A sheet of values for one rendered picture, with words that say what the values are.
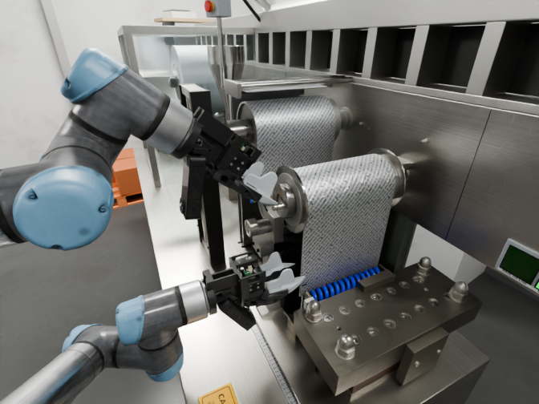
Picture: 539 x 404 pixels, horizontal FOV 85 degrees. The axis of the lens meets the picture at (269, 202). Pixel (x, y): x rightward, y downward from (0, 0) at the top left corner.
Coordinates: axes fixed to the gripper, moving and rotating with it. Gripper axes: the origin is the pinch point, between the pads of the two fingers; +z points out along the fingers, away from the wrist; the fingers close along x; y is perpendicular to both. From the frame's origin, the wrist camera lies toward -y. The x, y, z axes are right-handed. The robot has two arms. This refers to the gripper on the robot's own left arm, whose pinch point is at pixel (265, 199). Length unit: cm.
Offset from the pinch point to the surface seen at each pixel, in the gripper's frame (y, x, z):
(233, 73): 24, 68, 3
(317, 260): -5.4, -4.2, 18.7
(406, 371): -11.7, -25.6, 35.6
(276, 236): -6.5, 3.1, 10.9
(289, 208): 1.2, -1.6, 5.0
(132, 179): -95, 267, 41
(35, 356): -159, 103, 9
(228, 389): -35.8, -11.6, 12.1
